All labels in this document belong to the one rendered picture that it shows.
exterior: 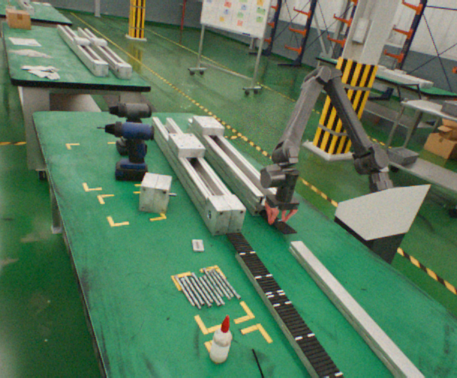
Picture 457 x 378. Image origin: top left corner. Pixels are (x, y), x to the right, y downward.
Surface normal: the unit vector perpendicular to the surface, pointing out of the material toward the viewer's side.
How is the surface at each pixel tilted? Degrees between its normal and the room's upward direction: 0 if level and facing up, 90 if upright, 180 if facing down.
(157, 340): 0
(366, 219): 90
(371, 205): 90
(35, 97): 90
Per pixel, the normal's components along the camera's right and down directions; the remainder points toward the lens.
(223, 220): 0.39, 0.49
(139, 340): 0.18, -0.87
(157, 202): 0.03, 0.47
